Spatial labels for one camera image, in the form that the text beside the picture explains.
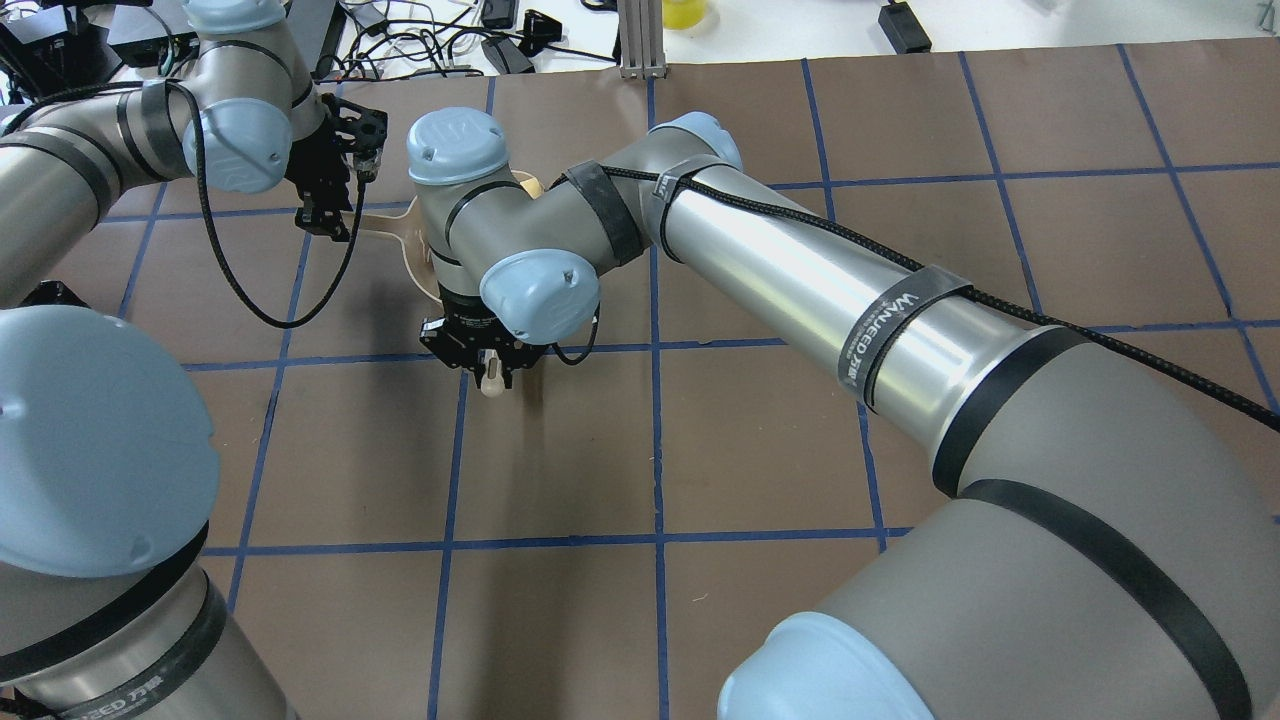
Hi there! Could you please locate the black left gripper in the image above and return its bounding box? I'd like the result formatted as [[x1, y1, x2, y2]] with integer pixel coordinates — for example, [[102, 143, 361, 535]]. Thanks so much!
[[291, 95, 389, 242]]

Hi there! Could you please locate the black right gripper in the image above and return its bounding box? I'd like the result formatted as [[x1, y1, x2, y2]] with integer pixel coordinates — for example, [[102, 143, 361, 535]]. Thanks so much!
[[419, 300, 549, 391]]

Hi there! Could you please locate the beige plastic dustpan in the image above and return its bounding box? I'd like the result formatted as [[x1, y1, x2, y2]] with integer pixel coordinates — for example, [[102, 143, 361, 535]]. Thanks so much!
[[340, 170, 545, 307]]

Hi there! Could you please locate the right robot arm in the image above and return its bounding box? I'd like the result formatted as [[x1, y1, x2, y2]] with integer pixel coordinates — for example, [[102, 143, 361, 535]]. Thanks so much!
[[407, 108, 1279, 719]]

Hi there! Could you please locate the black braided left cable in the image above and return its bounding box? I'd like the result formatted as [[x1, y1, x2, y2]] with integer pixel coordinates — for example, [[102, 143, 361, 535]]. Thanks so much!
[[160, 79, 371, 331]]

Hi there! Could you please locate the aluminium frame post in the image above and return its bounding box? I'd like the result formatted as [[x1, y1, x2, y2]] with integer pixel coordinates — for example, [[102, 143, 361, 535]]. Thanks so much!
[[617, 0, 668, 79]]

